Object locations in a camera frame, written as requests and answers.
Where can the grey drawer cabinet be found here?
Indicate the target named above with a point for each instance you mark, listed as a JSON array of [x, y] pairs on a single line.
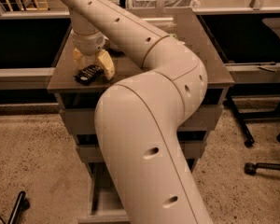
[[189, 30]]

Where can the black stand foot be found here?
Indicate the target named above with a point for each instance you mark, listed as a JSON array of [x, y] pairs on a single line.
[[21, 204]]

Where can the top grey drawer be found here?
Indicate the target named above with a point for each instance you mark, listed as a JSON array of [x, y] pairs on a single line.
[[80, 121]]

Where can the black chocolate bar wrapper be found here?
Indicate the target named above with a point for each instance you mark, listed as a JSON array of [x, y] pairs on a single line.
[[88, 74]]

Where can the wire basket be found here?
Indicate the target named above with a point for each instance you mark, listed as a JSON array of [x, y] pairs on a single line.
[[165, 3]]

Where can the bottom grey drawer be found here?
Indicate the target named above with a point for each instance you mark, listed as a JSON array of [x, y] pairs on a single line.
[[104, 205]]

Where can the middle grey drawer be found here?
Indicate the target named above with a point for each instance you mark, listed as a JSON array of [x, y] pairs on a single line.
[[91, 154]]

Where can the grey drawer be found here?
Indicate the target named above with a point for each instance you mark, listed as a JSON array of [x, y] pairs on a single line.
[[104, 205], [80, 121], [91, 154]]

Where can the black chair base leg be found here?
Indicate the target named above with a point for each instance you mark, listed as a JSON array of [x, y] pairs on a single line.
[[251, 168]]

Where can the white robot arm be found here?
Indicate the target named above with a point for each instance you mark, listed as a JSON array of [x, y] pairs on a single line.
[[137, 118]]

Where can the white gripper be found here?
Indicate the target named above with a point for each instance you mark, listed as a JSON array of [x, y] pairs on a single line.
[[88, 44]]

